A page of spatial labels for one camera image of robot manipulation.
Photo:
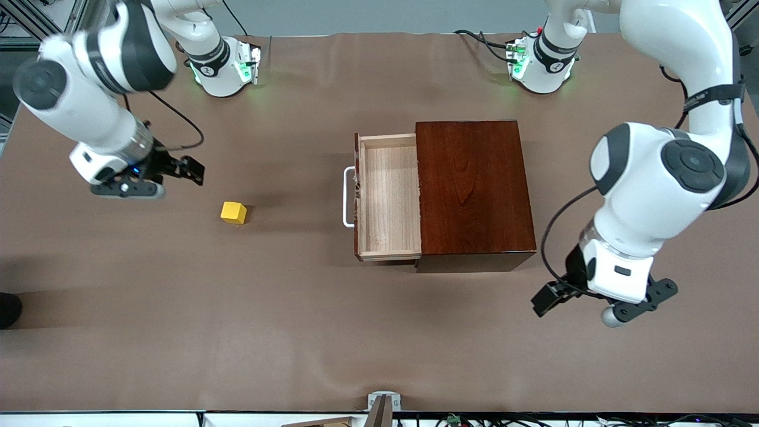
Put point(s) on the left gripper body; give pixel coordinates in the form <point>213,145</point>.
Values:
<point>574,264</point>

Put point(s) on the yellow cube block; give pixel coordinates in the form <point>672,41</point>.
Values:
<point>233,212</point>

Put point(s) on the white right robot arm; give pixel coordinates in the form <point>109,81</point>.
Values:
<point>65,101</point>

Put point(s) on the dark brown wooden cabinet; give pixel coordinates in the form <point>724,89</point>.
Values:
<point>474,196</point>

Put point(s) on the brown table cover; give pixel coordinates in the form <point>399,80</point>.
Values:
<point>148,296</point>

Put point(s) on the tan wooden board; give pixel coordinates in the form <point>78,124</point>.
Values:
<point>320,423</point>

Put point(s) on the aluminium frame profile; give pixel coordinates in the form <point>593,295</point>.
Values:
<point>26,18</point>
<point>744,12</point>

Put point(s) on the silver metal clamp bracket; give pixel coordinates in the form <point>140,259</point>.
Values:
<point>384,396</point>

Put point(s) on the grey brown mounting post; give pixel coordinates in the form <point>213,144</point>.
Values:
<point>382,415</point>

